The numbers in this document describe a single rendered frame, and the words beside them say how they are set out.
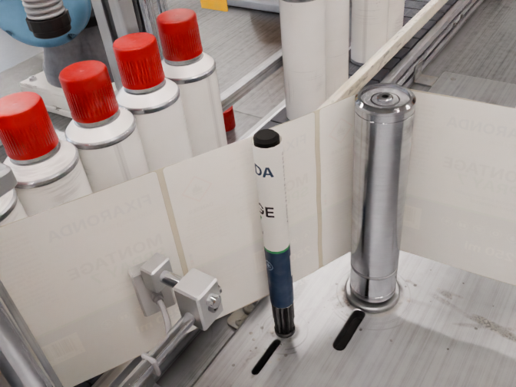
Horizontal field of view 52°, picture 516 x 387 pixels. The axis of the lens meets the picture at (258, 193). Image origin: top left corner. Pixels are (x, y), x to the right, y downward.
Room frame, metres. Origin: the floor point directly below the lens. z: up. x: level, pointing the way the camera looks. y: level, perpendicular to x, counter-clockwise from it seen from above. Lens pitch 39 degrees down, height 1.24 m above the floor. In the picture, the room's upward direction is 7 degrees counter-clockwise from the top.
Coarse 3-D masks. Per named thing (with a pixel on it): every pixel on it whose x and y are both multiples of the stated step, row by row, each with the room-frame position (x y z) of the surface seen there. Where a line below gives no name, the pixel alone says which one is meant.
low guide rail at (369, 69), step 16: (432, 0) 0.84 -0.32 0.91; (416, 16) 0.78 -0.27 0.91; (400, 32) 0.73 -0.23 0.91; (416, 32) 0.77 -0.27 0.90; (384, 48) 0.68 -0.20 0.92; (400, 48) 0.72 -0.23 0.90; (368, 64) 0.64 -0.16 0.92; (384, 64) 0.67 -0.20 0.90; (352, 80) 0.60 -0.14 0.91; (368, 80) 0.63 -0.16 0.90; (336, 96) 0.57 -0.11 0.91
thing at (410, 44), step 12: (408, 0) 0.95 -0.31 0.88; (420, 0) 0.94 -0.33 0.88; (456, 0) 0.92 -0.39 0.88; (408, 12) 0.89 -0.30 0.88; (444, 12) 0.87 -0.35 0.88; (432, 24) 0.83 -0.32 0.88; (420, 36) 0.79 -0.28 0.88; (408, 48) 0.75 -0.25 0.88; (396, 60) 0.72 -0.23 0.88; (384, 72) 0.68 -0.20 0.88; (276, 120) 0.59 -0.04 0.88; (84, 384) 0.24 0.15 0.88
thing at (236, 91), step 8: (272, 56) 0.60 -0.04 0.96; (280, 56) 0.60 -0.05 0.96; (264, 64) 0.58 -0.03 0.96; (272, 64) 0.58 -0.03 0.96; (280, 64) 0.60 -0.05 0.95; (256, 72) 0.56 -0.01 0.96; (264, 72) 0.57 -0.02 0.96; (272, 72) 0.58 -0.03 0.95; (240, 80) 0.55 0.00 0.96; (248, 80) 0.54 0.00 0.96; (256, 80) 0.55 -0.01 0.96; (232, 88) 0.53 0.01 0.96; (240, 88) 0.53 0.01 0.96; (248, 88) 0.54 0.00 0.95; (224, 96) 0.51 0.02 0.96; (232, 96) 0.52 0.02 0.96; (240, 96) 0.53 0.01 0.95; (224, 104) 0.51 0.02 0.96; (232, 104) 0.52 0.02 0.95
